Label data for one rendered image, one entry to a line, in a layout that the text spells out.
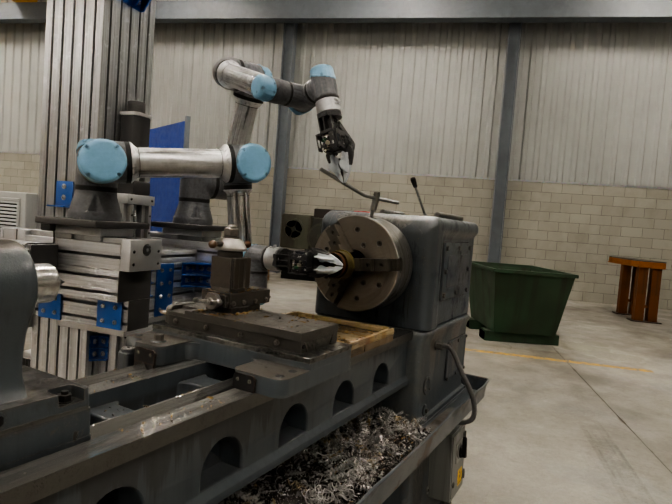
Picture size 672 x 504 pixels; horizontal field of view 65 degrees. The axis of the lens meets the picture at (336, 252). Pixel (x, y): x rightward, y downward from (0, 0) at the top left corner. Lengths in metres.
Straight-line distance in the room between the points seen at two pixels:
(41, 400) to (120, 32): 1.47
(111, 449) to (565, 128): 11.71
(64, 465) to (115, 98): 1.42
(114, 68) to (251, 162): 0.63
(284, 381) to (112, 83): 1.29
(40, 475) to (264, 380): 0.43
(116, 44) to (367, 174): 10.13
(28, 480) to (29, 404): 0.10
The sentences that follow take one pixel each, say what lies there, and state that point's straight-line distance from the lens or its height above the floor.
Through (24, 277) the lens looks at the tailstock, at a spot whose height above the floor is 1.10.
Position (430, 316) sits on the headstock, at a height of 0.92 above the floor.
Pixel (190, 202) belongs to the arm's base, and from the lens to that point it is 2.07.
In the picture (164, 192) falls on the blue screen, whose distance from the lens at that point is 7.11.
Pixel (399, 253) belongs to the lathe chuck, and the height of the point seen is 1.13.
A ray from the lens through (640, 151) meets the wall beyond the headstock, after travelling 12.45.
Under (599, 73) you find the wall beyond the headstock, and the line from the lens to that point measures 12.59.
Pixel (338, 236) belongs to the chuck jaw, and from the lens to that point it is 1.68.
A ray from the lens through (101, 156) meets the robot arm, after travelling 1.54.
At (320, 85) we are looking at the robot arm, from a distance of 1.66.
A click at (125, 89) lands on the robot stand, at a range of 2.05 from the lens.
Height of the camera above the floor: 1.20
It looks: 3 degrees down
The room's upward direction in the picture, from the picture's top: 4 degrees clockwise
